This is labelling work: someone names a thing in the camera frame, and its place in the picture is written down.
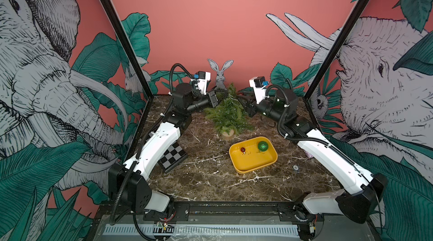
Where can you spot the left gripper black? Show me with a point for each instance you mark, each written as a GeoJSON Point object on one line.
{"type": "Point", "coordinates": [221, 96]}

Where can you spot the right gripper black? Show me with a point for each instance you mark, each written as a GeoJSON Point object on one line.
{"type": "Point", "coordinates": [253, 107]}

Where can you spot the small green christmas tree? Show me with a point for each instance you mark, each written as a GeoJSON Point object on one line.
{"type": "Point", "coordinates": [229, 117]}

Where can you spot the green glitter ball ornament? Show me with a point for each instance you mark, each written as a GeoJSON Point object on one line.
{"type": "Point", "coordinates": [263, 146]}

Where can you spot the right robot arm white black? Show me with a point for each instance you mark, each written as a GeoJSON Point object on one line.
{"type": "Point", "coordinates": [361, 190]}

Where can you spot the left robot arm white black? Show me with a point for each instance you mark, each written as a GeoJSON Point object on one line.
{"type": "Point", "coordinates": [128, 182]}

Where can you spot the yellow plastic tray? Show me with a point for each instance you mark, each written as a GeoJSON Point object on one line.
{"type": "Point", "coordinates": [253, 159]}

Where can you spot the checkerboard calibration board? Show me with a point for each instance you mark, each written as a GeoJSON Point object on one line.
{"type": "Point", "coordinates": [172, 157]}

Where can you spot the purple glitter toy microphone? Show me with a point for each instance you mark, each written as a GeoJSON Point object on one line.
{"type": "Point", "coordinates": [308, 154]}

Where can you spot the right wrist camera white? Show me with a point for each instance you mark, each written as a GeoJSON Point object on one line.
{"type": "Point", "coordinates": [259, 85]}

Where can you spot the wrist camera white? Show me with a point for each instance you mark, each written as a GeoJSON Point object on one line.
{"type": "Point", "coordinates": [259, 85]}
{"type": "Point", "coordinates": [200, 81]}

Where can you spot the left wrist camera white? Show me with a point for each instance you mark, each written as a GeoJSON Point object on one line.
{"type": "Point", "coordinates": [200, 81]}

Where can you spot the white slotted cable duct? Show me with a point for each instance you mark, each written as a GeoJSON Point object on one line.
{"type": "Point", "coordinates": [187, 230]}

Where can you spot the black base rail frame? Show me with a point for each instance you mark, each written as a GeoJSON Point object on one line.
{"type": "Point", "coordinates": [320, 228]}

